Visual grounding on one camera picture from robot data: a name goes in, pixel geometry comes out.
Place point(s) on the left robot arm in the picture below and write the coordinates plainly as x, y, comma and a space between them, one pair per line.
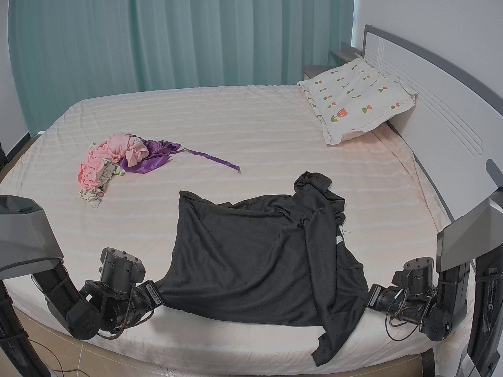
23, 234

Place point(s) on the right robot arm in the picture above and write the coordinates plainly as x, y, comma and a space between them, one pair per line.
463, 242

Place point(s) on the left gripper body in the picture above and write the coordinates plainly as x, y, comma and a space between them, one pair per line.
149, 299

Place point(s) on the grey bedside table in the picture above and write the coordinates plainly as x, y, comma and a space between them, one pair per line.
318, 73

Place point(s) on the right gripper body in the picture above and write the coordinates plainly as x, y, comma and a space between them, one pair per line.
379, 299

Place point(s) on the bed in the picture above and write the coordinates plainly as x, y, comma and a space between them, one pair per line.
255, 139

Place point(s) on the pile of clothes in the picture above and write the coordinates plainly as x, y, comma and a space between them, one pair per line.
102, 159

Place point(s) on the black T-shirt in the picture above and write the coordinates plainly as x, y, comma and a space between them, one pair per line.
255, 257

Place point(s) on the dark chest of drawers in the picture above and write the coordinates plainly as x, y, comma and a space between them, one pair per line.
2, 155

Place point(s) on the white printed pillow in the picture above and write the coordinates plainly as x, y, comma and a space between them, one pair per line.
353, 96

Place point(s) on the purple satin garment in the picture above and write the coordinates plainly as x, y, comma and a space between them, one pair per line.
153, 159

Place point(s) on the blue-green curtain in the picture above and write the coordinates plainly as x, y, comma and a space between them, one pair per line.
157, 33

